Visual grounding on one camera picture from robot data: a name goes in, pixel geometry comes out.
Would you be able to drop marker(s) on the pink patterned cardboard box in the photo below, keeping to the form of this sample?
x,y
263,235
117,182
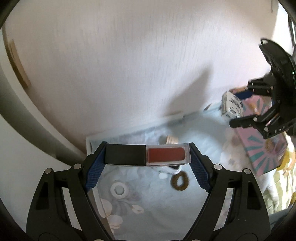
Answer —
x,y
264,155

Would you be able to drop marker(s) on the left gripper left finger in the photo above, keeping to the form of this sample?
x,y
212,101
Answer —
x,y
61,208

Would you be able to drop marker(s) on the green striped floral blanket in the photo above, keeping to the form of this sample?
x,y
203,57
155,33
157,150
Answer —
x,y
280,192

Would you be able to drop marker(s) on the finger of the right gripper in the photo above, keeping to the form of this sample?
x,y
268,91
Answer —
x,y
242,94

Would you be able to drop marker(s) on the white door frame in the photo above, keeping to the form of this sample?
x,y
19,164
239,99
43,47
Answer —
x,y
20,112

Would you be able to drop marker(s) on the beige round wooden container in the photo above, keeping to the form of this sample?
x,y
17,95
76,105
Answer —
x,y
170,140

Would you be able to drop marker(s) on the floral blue table mat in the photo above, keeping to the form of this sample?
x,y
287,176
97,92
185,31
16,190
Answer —
x,y
139,203

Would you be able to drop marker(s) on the white printed tissue pack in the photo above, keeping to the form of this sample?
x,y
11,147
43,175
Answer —
x,y
231,106

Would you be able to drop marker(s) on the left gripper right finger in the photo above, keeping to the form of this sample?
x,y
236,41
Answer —
x,y
234,208

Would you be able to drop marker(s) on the red lip gloss tube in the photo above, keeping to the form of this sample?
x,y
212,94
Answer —
x,y
147,155

